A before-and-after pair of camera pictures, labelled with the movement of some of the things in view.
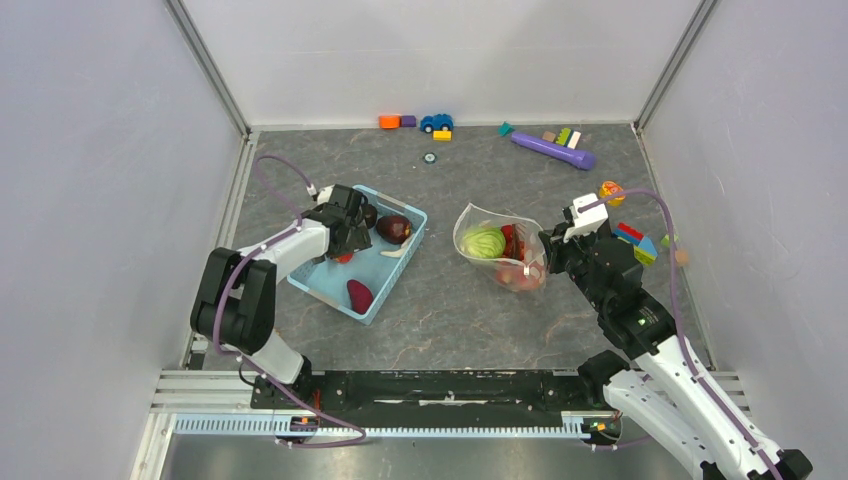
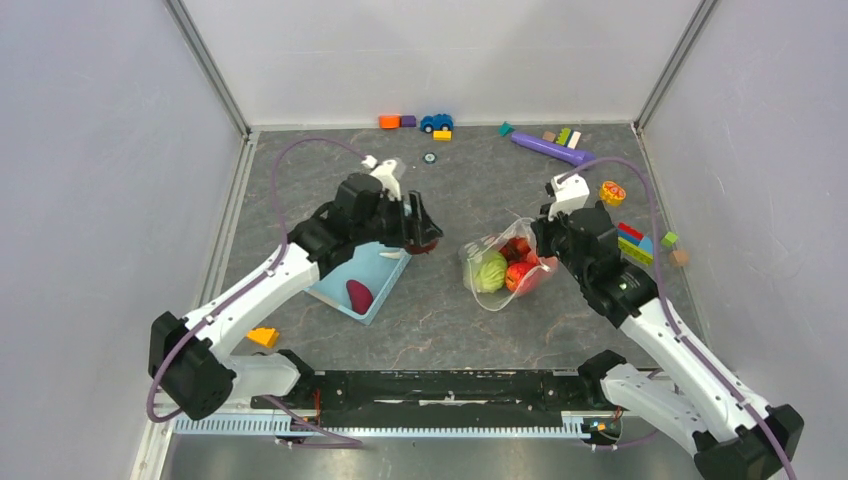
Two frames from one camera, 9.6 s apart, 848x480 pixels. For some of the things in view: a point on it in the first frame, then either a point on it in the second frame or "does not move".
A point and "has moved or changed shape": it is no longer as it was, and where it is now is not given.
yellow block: [442, 135] does not move
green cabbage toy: [484, 242] → [491, 274]
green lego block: [563, 136] does not move
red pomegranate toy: [344, 258] → [516, 273]
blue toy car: [437, 122] does not move
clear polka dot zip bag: [509, 247] has moved or changed shape
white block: [574, 140] does not move
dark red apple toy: [394, 229] has moved or changed shape
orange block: [389, 121] does not move
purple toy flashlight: [569, 155] does not move
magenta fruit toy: [360, 296] does not move
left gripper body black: [357, 238] → [391, 225]
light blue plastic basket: [328, 281] does not move
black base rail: [432, 394] does not move
